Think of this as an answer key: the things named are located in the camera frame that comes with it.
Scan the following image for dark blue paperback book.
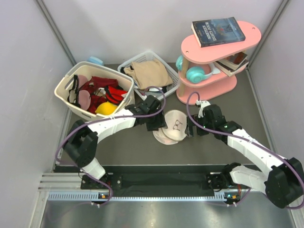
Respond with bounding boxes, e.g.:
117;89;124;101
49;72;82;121
191;17;246;48

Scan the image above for yellow bra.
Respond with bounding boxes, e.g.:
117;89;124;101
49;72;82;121
95;102;117;115

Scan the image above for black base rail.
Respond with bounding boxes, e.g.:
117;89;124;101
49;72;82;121
53;163;257;198

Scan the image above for beige folded garment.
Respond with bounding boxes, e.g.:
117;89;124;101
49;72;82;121
122;59;173;90

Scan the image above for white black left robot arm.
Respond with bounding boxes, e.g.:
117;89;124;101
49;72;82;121
61;95;166;188

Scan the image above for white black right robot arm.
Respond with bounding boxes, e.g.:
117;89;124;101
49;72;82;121
189;100;304;209

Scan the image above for stack of books on shelf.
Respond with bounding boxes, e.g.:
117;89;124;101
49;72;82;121
214;52;249;76

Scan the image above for light blue container lid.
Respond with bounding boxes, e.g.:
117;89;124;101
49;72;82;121
87;56;104;66

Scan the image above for cream plastic laundry basket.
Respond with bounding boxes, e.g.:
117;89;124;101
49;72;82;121
54;61;135;121

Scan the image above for pink two-tier shelf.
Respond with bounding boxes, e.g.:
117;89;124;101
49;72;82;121
176;21;262;104

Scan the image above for white perforated plastic basket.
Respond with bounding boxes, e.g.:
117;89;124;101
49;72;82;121
117;50;180;100

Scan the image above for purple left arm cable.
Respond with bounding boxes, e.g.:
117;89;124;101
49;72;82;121
55;85;167;205

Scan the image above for dark red lace bra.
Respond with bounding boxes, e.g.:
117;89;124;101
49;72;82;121
83;76;119;114

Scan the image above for teal cat-ear headphones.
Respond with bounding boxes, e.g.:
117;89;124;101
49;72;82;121
186;63;221;84

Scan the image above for pink bra with black straps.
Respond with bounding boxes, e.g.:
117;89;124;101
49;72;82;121
67;75;91;110

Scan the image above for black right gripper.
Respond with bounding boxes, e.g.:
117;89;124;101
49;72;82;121
185;114;215;137

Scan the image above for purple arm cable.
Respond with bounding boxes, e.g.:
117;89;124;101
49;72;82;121
55;85;167;205
186;92;304;209

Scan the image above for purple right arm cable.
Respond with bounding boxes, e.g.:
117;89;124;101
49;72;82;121
186;92;304;209

